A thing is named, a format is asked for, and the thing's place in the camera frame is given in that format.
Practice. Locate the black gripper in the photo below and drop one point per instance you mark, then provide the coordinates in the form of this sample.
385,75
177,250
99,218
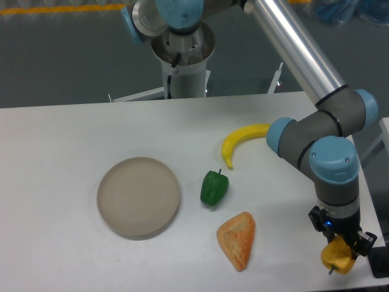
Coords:
348,228

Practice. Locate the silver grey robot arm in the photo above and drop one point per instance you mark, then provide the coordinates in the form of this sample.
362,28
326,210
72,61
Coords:
317,145

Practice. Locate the orange toy bread wedge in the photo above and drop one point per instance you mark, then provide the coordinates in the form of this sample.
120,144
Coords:
236,237

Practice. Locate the yellow toy banana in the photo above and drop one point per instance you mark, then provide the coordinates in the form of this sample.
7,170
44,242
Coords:
239,136

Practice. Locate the beige round plate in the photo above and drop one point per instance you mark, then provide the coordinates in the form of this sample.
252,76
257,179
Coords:
138,198

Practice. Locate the white frame bracket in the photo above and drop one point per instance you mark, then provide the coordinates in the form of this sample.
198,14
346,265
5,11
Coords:
275,83

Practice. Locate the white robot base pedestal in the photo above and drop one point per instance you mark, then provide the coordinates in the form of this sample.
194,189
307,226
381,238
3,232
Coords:
183,57

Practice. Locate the yellow toy bell pepper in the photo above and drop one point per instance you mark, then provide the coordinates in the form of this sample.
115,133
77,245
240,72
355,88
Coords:
337,256

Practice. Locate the black box at table edge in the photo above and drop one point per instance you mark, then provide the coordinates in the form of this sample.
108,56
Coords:
378,260

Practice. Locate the green toy bell pepper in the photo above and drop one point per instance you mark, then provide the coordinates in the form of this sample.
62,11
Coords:
214,187

